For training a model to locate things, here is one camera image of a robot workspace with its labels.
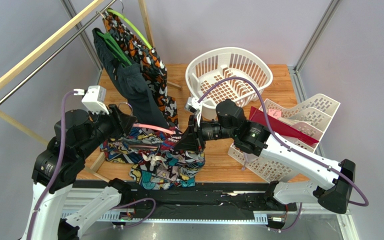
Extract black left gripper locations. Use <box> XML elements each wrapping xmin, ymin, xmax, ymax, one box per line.
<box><xmin>78</xmin><ymin>102</ymin><xmax>139</xmax><ymax>158</ymax></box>

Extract pink clothes hanger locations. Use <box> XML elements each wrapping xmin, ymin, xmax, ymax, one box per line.
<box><xmin>112</xmin><ymin>122</ymin><xmax>175</xmax><ymax>151</ymax></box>

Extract colourful comic print shorts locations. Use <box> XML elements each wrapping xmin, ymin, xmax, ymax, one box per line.
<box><xmin>100</xmin><ymin>127</ymin><xmax>206</xmax><ymax>190</ymax></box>

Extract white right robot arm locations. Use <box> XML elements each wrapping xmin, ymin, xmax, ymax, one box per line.
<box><xmin>174</xmin><ymin>97</ymin><xmax>356</xmax><ymax>214</ymax></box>

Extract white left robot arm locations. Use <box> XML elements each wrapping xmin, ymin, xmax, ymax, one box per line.
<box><xmin>23</xmin><ymin>104</ymin><xmax>137</xmax><ymax>240</ymax></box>

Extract dark grey shorts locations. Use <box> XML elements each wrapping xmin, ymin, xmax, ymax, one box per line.
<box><xmin>92</xmin><ymin>27</ymin><xmax>169</xmax><ymax>129</ymax></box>

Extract orange camouflage print shorts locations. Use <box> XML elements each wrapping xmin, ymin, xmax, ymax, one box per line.
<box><xmin>103</xmin><ymin>10</ymin><xmax>179</xmax><ymax>126</ymax></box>

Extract dark green clothes hanger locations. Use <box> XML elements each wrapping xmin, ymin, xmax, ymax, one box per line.
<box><xmin>95</xmin><ymin>28</ymin><xmax>132</xmax><ymax>67</ymax></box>

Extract light green clothes hanger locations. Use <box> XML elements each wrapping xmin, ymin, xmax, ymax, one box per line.
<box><xmin>107</xmin><ymin>0</ymin><xmax>154</xmax><ymax>49</ymax></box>

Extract white plastic laundry basket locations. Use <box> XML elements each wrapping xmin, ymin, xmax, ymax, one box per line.
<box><xmin>185</xmin><ymin>47</ymin><xmax>273</xmax><ymax>120</ymax></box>

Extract pink sticky note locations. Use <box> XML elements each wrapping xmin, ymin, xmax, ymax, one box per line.
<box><xmin>267</xmin><ymin>108</ymin><xmax>282</xmax><ymax>119</ymax></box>

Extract red plastic folder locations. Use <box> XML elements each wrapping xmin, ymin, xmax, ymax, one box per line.
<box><xmin>249</xmin><ymin>106</ymin><xmax>320</xmax><ymax>146</ymax></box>

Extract metal hanging rod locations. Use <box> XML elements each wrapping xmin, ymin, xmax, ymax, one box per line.
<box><xmin>0</xmin><ymin>0</ymin><xmax>116</xmax><ymax>106</ymax></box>

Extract white tiered file organizer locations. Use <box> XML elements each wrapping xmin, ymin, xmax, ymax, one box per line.
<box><xmin>228</xmin><ymin>93</ymin><xmax>341</xmax><ymax>182</ymax></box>

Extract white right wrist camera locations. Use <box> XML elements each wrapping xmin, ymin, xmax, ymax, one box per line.
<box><xmin>184</xmin><ymin>96</ymin><xmax>203</xmax><ymax>126</ymax></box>

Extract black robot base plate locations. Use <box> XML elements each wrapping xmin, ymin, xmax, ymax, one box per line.
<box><xmin>120</xmin><ymin>182</ymin><xmax>298</xmax><ymax>220</ymax></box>

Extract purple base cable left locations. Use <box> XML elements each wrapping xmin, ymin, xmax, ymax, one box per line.
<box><xmin>112</xmin><ymin>198</ymin><xmax>158</xmax><ymax>229</ymax></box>

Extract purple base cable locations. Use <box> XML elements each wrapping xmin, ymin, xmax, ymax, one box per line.
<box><xmin>112</xmin><ymin>198</ymin><xmax>158</xmax><ymax>229</ymax></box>
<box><xmin>266</xmin><ymin>201</ymin><xmax>303</xmax><ymax>233</ymax></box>

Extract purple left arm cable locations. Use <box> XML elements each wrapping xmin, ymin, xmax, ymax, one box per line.
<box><xmin>25</xmin><ymin>89</ymin><xmax>80</xmax><ymax>240</ymax></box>

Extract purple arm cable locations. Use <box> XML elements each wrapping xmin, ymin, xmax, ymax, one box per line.
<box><xmin>196</xmin><ymin>76</ymin><xmax>370</xmax><ymax>208</ymax></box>
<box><xmin>25</xmin><ymin>89</ymin><xmax>80</xmax><ymax>240</ymax></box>

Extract white slotted cable duct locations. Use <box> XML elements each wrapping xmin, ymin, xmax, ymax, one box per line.
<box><xmin>68</xmin><ymin>208</ymin><xmax>269</xmax><ymax>225</ymax></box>

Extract aluminium frame post right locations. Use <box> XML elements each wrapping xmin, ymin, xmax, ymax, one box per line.
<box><xmin>294</xmin><ymin>0</ymin><xmax>342</xmax><ymax>74</ymax></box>

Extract aluminium frame post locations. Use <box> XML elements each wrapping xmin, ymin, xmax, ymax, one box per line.
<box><xmin>294</xmin><ymin>0</ymin><xmax>342</xmax><ymax>74</ymax></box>
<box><xmin>60</xmin><ymin>0</ymin><xmax>103</xmax><ymax>73</ymax></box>

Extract aluminium frame post left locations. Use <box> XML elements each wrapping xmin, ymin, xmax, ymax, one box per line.
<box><xmin>60</xmin><ymin>0</ymin><xmax>103</xmax><ymax>73</ymax></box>

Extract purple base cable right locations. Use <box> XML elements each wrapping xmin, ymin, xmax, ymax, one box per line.
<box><xmin>266</xmin><ymin>201</ymin><xmax>303</xmax><ymax>233</ymax></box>

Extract wooden clothes rack frame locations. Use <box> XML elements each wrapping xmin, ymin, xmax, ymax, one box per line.
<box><xmin>0</xmin><ymin>0</ymin><xmax>183</xmax><ymax>183</ymax></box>

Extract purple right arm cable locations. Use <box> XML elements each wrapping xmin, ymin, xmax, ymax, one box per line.
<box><xmin>196</xmin><ymin>76</ymin><xmax>370</xmax><ymax>208</ymax></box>

